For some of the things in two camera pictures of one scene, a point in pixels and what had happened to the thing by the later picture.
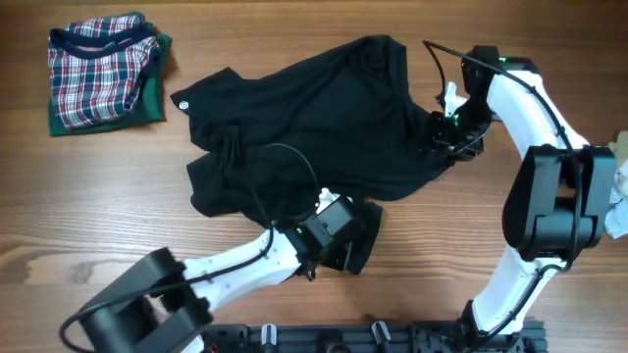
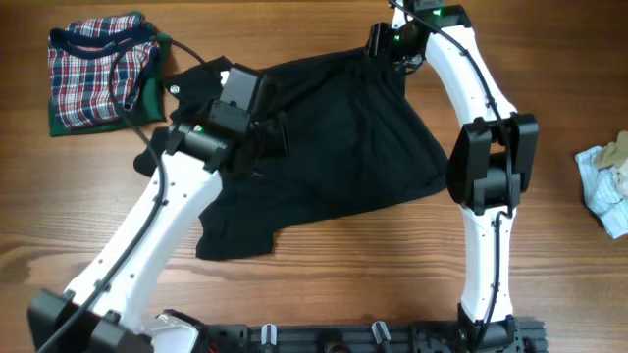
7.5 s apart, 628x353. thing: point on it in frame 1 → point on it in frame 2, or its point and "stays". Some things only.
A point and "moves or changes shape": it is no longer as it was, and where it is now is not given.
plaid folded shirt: x=96 y=67 stays
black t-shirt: x=281 y=136 moves or changes shape
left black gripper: x=340 y=259 → x=279 y=138
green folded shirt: x=148 y=110 stays
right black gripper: x=461 y=151 → x=377 y=44
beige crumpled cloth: x=620 y=148 stays
